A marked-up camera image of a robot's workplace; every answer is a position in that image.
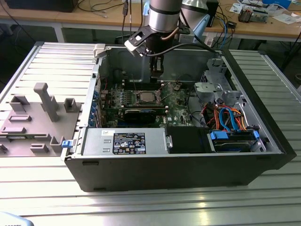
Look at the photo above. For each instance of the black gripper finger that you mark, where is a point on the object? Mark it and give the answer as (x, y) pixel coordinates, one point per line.
(160, 74)
(153, 63)

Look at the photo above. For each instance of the square silver CPU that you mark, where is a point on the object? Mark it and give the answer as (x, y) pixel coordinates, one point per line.
(148, 97)

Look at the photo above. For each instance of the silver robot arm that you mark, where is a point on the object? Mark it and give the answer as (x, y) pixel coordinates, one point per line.
(164, 21)

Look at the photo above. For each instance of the thin metal locking lever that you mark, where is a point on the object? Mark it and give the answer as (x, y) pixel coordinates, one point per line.
(168, 98)
(134, 82)

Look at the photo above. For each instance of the CPU socket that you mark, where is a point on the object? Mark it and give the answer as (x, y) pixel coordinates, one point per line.
(138, 103)

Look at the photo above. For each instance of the black RAM stick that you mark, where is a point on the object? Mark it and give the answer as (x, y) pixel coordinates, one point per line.
(161, 111)

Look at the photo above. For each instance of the green motherboard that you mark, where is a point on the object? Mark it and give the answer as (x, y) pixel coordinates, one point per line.
(176, 110)

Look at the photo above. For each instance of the black graphics card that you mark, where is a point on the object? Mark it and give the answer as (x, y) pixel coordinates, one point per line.
(138, 116)

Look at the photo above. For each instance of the silver metal drive cage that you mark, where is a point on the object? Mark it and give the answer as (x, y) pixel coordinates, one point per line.
(207, 89)

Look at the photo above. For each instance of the white power strip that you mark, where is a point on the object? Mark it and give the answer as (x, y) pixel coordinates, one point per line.
(209, 42)

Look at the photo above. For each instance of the beige case latch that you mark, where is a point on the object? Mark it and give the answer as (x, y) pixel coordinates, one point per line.
(98, 50)

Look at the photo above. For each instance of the tall black box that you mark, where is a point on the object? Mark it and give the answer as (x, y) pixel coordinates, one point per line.
(214, 10)

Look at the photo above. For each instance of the long wooden desk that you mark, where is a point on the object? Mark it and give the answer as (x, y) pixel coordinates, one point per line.
(94, 17)

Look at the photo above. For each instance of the black plastic fan shroud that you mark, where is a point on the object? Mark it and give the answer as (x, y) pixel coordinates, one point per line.
(185, 141)

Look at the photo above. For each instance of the small black box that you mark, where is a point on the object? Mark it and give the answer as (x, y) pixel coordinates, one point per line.
(231, 24)

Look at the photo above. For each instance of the printed white paper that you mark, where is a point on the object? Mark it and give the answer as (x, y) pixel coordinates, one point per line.
(235, 8)

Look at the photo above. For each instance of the copper finned heat sink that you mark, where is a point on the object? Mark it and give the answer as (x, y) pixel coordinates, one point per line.
(244, 15)

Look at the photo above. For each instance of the grey power supply unit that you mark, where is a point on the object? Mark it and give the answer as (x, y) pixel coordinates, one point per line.
(94, 141)

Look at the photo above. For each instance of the black open PC case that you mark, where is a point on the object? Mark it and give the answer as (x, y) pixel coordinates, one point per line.
(164, 171)

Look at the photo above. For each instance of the hard disk in blue carrier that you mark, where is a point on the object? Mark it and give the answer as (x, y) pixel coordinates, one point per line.
(235, 146)

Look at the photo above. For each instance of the grey metal drive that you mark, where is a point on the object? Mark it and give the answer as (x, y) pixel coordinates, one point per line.
(259, 16)

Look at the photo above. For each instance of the blue case latch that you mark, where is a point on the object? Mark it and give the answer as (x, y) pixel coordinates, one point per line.
(67, 144)

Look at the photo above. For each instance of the wide black box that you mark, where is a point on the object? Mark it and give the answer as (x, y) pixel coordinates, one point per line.
(35, 5)

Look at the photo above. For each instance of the grey plastic parts rack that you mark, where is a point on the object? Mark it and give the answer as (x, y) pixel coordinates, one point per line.
(35, 113)

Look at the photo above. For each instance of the blue cardboard box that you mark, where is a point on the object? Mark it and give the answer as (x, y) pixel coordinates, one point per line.
(279, 2)

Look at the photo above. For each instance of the white paper sheet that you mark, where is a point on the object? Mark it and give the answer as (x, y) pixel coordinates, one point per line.
(285, 18)

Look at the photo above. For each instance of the white rounded device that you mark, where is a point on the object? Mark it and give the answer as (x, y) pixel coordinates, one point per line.
(11, 220)

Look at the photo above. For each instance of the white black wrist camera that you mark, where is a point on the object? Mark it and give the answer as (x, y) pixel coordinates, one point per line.
(131, 46)

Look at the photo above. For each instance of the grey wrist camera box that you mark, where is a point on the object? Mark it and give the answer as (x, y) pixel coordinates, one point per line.
(187, 35)

